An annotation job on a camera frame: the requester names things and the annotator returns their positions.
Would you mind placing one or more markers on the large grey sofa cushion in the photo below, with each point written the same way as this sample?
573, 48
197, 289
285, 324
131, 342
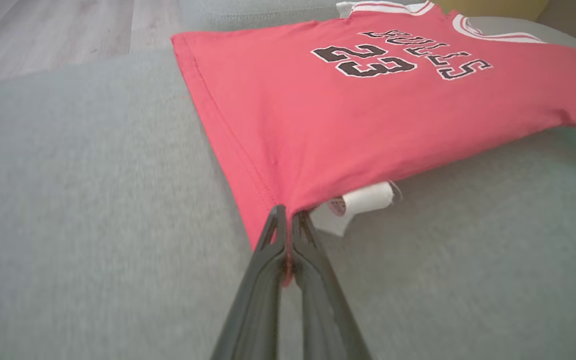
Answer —
93, 200

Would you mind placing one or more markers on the yellow sofa backrest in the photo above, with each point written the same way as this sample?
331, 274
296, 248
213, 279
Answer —
493, 7

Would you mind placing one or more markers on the small grey sofa cushion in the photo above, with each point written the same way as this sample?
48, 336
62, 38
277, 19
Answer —
248, 15

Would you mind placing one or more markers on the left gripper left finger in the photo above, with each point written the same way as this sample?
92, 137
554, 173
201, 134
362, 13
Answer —
258, 300

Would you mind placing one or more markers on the red basketball jersey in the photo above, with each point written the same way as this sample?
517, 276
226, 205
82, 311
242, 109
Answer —
368, 125

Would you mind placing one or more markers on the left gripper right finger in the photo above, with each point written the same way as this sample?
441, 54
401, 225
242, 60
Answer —
323, 310

